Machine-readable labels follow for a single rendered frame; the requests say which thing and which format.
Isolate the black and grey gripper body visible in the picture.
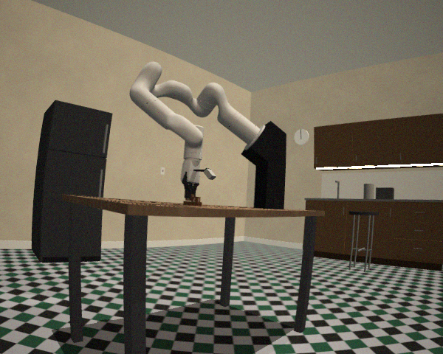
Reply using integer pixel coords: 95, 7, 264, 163
181, 159, 201, 184

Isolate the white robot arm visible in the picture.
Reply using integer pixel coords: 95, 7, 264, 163
129, 62, 265, 160

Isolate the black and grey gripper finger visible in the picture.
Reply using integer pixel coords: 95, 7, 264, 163
182, 172, 191, 198
190, 183, 199, 197

